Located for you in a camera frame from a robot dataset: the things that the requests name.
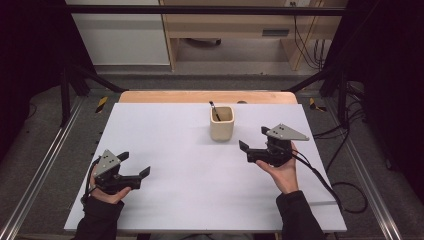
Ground black frame crossbar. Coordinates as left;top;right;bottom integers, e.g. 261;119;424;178
65;4;348;17

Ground white cabinet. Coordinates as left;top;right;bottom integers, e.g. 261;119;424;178
65;0;171;67

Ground yellow tool left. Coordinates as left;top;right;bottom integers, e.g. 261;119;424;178
95;96;110;115

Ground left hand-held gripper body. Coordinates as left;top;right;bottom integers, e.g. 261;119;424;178
94;149;142;196

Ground light wooden desk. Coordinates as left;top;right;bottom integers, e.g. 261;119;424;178
159;0;348;73

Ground left hand-held gripper cable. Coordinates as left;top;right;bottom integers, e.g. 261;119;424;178
80;157;102;205

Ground beige square cup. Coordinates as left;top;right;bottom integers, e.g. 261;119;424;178
209;105;236;142

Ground black pen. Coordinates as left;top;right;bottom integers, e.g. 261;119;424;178
208;100;222;122

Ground wooden table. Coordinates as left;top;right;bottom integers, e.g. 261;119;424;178
118;90;299;105

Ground person's left hand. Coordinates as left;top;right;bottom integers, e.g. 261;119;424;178
89;164;132;205

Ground white table sheet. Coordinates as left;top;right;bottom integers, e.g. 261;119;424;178
63;102;348;233

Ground right hand-held gripper cable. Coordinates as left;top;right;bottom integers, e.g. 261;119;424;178
289;148;369;215

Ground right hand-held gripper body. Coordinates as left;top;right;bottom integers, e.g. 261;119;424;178
247;123;310;168

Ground black hanging cables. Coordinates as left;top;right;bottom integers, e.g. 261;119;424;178
289;1;327;72

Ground black frame strut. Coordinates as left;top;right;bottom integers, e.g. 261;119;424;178
59;62;130;128
282;62;350;129

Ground aluminium floor rail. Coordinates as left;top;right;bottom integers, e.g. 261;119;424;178
0;96;85;240
324;98;405;240

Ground black floor cables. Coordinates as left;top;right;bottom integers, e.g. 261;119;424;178
312;81;368;174

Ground person's right hand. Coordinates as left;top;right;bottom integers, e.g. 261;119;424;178
255;141;300;195

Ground hand-held gripper cable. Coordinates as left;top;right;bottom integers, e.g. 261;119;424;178
80;157;102;205
289;148;369;215

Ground black curtain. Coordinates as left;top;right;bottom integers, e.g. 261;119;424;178
323;0;424;203
0;0;98;164

